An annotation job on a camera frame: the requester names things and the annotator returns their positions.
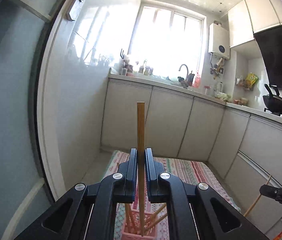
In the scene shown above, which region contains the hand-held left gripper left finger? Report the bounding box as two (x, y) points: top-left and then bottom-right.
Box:
(13, 148), (139, 240)

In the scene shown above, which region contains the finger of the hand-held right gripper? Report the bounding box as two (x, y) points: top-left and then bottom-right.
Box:
(259, 185), (282, 202)

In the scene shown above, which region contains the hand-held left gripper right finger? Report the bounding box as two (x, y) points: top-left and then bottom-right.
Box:
(145, 148), (269, 240)

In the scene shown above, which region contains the pink utensil holder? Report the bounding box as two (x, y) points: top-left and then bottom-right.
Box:
(120, 202), (168, 240)

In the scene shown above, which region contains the striped patterned tablecloth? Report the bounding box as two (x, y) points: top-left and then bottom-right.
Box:
(105, 150), (242, 240)

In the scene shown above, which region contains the white lower kitchen cabinet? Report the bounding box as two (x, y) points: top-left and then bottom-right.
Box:
(100, 77), (282, 233)

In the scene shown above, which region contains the white kitchen cabinet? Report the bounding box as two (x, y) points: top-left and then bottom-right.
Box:
(100, 77), (282, 233)
(227, 0), (282, 48)

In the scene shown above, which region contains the black wok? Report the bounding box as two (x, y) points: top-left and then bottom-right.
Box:
(263, 84), (282, 116)

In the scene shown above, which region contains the chrome faucet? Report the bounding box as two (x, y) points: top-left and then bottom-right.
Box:
(178, 64), (190, 89)

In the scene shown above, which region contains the yellow green packet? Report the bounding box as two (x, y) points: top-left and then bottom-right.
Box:
(245, 72), (259, 87)

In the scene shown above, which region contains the kitchen window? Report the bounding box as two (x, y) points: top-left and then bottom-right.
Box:
(128, 5), (204, 81)

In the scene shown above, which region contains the black range hood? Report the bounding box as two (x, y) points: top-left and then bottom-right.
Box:
(253, 21), (282, 92)

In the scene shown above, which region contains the frosted glass door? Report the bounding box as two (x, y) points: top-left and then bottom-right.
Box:
(0, 0), (81, 240)

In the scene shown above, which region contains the white water heater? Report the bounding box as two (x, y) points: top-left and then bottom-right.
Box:
(208, 22), (231, 61)

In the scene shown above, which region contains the white upper kitchen cabinet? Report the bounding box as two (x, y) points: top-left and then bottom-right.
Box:
(227, 0), (282, 48)

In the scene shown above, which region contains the metal door handle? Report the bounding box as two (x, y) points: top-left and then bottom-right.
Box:
(66, 0), (107, 22)

